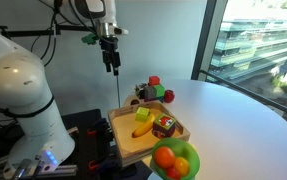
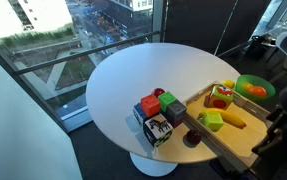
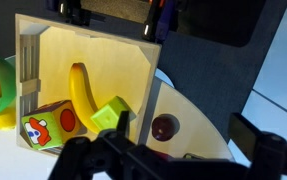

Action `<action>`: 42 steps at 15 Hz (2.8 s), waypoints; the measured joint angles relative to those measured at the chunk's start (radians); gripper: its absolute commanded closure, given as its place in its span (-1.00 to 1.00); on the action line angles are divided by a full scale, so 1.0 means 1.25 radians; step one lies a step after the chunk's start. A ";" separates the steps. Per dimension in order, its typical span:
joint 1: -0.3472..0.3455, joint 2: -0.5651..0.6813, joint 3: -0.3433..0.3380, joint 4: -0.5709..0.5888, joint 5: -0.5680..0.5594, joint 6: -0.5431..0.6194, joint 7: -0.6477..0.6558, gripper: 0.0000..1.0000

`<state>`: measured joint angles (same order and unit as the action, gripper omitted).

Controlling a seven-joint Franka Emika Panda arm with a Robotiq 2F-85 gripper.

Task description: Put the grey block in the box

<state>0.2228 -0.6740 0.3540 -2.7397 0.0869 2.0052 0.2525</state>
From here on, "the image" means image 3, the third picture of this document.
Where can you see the light wooden box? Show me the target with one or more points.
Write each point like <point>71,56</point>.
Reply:
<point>116,66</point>

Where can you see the lime green block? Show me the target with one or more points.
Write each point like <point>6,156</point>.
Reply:
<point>108,116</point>

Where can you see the yellow banana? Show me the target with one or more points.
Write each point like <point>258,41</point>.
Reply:
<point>78,95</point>

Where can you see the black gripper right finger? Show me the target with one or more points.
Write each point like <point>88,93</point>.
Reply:
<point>263,150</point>

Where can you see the yellow lemon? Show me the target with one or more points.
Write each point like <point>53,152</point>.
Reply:
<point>4,120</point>

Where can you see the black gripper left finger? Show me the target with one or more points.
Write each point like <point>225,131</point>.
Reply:
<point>123,123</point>

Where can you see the green and orange toy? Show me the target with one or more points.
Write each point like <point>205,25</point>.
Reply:
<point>7,83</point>

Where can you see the dark red plum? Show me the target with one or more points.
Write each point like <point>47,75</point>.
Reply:
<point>163,128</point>

